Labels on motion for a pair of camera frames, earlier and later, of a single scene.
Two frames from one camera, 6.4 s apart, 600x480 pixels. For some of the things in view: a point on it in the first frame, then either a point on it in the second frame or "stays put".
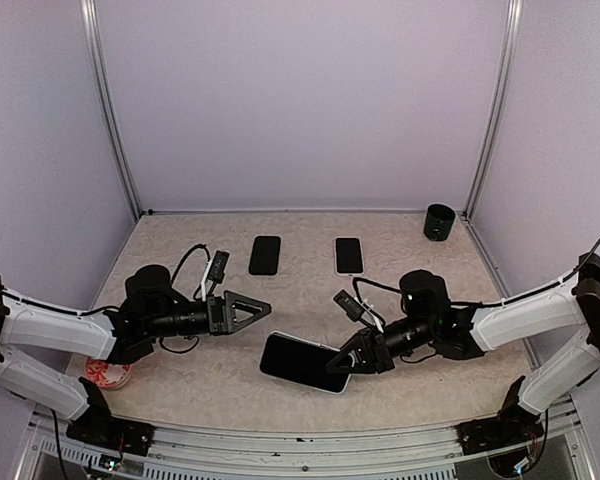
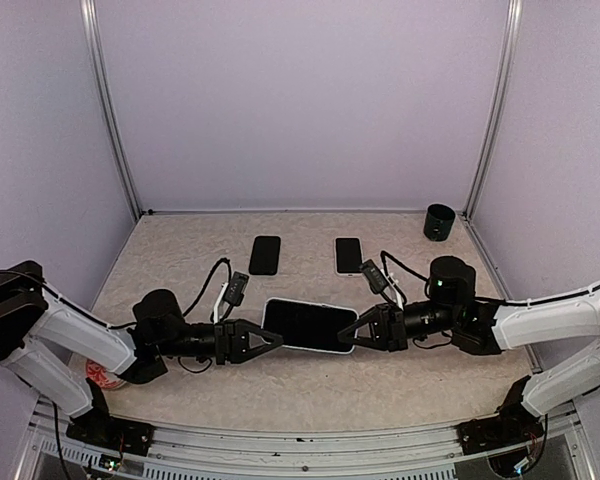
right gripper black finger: (356, 358) → (379, 318)
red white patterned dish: (106, 375) stays put
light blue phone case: (303, 362) → (311, 326)
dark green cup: (439, 221) stays put
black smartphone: (265, 255) stays put
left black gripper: (221, 316) → (231, 341)
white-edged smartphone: (349, 256) stays put
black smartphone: (302, 361) → (309, 325)
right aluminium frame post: (507, 74) stays put
